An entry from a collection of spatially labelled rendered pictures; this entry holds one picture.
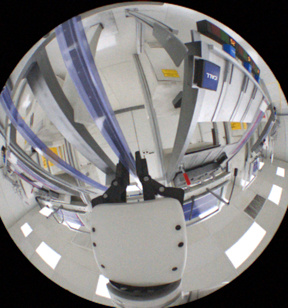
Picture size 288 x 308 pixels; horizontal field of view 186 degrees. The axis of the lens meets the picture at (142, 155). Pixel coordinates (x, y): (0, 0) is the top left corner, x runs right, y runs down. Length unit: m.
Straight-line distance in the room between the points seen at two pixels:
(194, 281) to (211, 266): 0.40
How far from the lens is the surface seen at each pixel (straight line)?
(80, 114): 0.19
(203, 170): 0.59
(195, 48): 0.22
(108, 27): 0.89
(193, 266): 2.18
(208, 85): 0.17
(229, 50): 0.28
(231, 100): 0.33
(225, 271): 2.37
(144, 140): 2.02
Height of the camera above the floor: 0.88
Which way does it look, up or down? 8 degrees up
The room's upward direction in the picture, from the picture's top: 169 degrees clockwise
